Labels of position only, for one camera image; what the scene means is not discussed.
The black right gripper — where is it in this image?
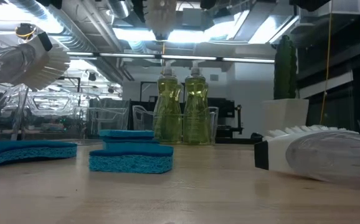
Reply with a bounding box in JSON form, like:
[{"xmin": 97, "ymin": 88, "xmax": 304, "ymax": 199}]
[{"xmin": 131, "ymin": 0, "xmax": 218, "ymax": 23}]

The blue kitchen sponge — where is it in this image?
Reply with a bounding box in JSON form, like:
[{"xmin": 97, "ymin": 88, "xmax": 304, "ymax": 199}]
[
  {"xmin": 88, "ymin": 144, "xmax": 174, "ymax": 174},
  {"xmin": 103, "ymin": 141, "xmax": 161, "ymax": 154},
  {"xmin": 0, "ymin": 139, "xmax": 78, "ymax": 169},
  {"xmin": 98, "ymin": 129, "xmax": 155, "ymax": 144}
]

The long ceiling light bar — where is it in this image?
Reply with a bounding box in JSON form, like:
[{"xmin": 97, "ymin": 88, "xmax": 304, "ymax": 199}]
[{"xmin": 66, "ymin": 51, "xmax": 276, "ymax": 64}]

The clear plastic bin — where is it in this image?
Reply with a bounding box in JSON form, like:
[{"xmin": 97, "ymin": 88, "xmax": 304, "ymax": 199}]
[
  {"xmin": 0, "ymin": 83, "xmax": 31, "ymax": 141},
  {"xmin": 22, "ymin": 91, "xmax": 131, "ymax": 139},
  {"xmin": 132, "ymin": 105, "xmax": 220, "ymax": 146}
]

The black background desk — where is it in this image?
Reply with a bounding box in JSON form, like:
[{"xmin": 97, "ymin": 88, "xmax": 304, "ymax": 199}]
[{"xmin": 207, "ymin": 96, "xmax": 245, "ymax": 139}]

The green cactus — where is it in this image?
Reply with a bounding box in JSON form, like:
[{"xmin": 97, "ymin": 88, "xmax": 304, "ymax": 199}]
[{"xmin": 273, "ymin": 34, "xmax": 298, "ymax": 100}]

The silver air duct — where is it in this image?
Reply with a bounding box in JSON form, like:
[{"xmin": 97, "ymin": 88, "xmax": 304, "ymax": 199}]
[{"xmin": 105, "ymin": 0, "xmax": 131, "ymax": 19}]

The black aluminium table frame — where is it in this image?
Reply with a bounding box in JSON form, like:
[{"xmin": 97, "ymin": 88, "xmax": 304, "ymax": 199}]
[{"xmin": 216, "ymin": 132, "xmax": 263, "ymax": 145}]

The yellow cable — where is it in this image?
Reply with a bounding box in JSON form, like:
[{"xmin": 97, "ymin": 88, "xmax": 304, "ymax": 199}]
[{"xmin": 319, "ymin": 0, "xmax": 333, "ymax": 125}]

